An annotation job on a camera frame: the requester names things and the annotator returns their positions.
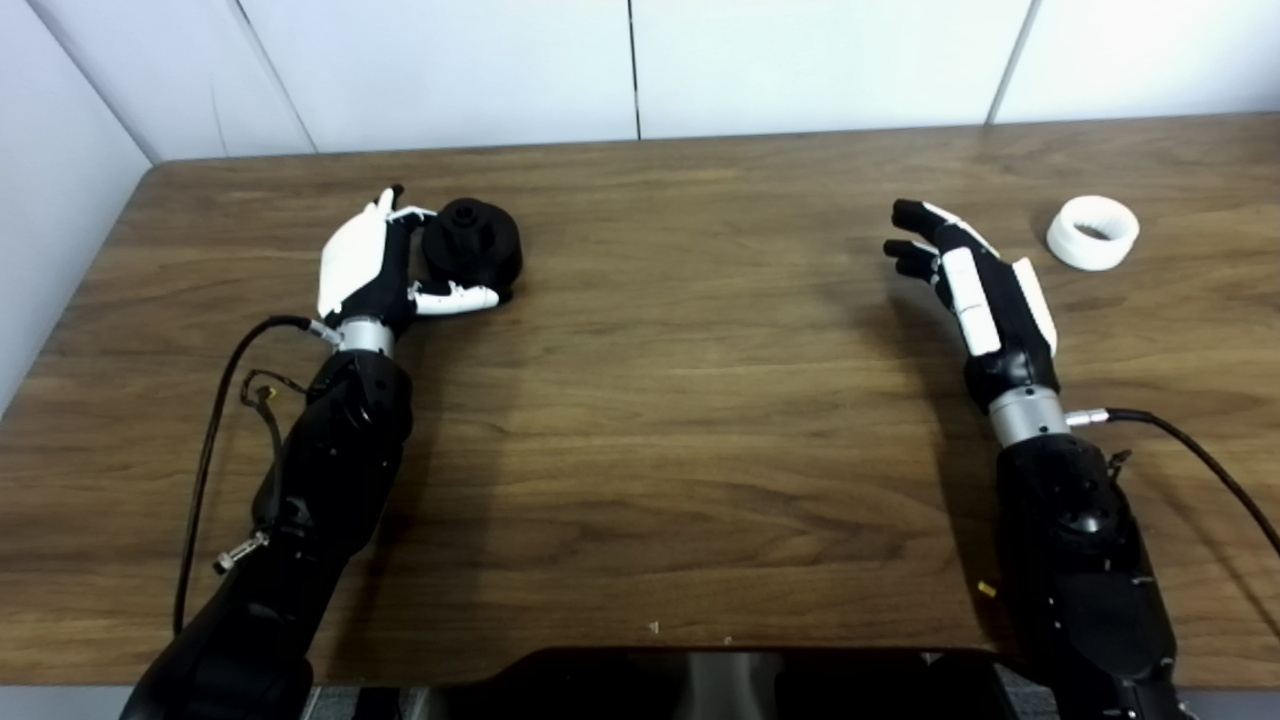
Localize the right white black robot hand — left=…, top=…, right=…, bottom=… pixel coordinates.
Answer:
left=883, top=198, right=1060, bottom=411

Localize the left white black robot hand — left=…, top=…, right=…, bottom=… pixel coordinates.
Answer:
left=316, top=184, right=500, bottom=337

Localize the white ribbed ring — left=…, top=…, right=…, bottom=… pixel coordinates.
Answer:
left=1046, top=195, right=1141, bottom=273

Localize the round black part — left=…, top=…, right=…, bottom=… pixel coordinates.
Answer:
left=420, top=197, right=524, bottom=305

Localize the black robot torso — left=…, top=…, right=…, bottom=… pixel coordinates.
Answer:
left=405, top=647, right=1031, bottom=720

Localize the thin wire on left arm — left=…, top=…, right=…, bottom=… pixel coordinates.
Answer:
left=240, top=369, right=309, bottom=471

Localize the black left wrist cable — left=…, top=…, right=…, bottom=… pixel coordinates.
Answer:
left=172, top=315, right=341, bottom=637

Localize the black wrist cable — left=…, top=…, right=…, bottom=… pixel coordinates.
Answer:
left=172, top=315, right=341, bottom=637
left=1065, top=407, right=1280, bottom=557

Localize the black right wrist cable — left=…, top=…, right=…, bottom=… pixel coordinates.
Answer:
left=1065, top=407, right=1280, bottom=557

